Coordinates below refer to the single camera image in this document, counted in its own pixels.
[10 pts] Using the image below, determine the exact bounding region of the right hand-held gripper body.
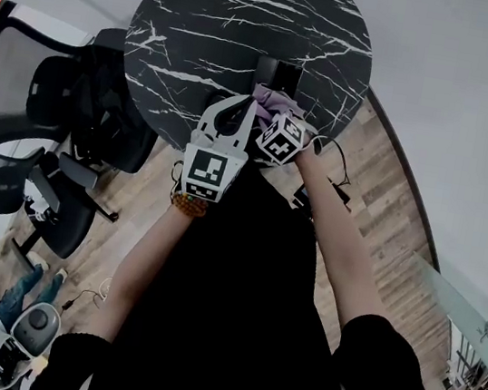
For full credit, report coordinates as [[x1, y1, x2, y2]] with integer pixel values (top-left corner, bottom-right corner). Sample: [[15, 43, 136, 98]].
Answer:
[[251, 109, 310, 170]]

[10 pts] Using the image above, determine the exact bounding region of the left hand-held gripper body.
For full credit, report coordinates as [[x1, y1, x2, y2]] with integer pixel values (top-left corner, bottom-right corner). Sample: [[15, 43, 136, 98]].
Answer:
[[176, 126, 253, 210]]

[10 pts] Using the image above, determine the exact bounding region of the purple cloth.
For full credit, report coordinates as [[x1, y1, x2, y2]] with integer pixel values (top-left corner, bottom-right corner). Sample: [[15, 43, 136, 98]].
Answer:
[[245, 81, 311, 141]]

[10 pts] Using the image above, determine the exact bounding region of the black rectangular device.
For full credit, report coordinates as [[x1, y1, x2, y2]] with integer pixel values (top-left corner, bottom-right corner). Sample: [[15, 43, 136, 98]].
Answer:
[[249, 53, 307, 101]]

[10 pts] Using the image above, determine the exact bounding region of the person's left forearm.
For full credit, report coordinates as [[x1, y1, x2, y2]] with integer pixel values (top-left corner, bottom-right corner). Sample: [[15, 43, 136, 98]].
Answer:
[[96, 197, 200, 355]]

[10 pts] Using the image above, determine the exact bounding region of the person's right forearm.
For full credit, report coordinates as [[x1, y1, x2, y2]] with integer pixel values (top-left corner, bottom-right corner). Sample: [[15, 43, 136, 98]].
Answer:
[[269, 145, 410, 337]]

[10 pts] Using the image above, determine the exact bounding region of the small black screen device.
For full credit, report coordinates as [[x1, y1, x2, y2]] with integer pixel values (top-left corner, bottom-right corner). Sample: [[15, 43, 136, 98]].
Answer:
[[288, 181, 320, 224]]

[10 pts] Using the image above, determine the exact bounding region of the black backpack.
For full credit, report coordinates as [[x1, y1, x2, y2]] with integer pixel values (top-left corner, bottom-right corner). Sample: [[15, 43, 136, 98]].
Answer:
[[17, 34, 171, 177]]

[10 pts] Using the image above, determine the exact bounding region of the person's black clothing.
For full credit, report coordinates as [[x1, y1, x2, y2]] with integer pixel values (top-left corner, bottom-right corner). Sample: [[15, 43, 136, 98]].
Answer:
[[26, 138, 472, 390]]

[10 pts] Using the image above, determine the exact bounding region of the black mesh office chair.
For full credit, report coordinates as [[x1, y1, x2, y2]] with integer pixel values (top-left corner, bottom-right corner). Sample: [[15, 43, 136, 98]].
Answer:
[[0, 10, 174, 177], [0, 139, 129, 269]]

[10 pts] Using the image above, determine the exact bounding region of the white plastic bag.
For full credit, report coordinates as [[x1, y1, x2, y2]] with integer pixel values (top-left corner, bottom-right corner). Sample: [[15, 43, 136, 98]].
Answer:
[[19, 193, 63, 226]]

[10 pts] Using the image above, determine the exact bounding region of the white and grey appliance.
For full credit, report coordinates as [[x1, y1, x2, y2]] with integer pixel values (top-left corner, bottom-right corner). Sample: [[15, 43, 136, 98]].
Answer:
[[0, 294, 65, 390]]

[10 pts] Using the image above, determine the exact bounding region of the frosted glass door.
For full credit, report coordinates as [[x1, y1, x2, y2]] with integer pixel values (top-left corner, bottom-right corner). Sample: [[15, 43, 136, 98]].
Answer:
[[396, 249, 488, 367]]

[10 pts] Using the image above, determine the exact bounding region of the black metal railing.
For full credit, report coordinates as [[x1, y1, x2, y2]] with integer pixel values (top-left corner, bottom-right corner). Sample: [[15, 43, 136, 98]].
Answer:
[[448, 334, 487, 385]]

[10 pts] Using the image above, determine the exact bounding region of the brown beaded bracelet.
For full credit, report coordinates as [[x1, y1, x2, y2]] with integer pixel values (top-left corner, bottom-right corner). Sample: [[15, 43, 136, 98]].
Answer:
[[168, 190, 210, 221]]

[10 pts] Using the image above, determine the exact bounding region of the thin black cable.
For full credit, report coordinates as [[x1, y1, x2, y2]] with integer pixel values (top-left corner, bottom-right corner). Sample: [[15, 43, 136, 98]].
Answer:
[[300, 132, 365, 215]]

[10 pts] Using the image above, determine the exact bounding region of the white charger cable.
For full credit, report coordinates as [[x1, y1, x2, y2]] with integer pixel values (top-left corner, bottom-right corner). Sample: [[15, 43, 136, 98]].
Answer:
[[91, 272, 116, 303]]

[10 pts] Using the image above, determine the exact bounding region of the metal door handle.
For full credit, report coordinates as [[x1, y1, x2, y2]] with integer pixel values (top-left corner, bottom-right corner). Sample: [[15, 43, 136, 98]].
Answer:
[[474, 317, 488, 345]]

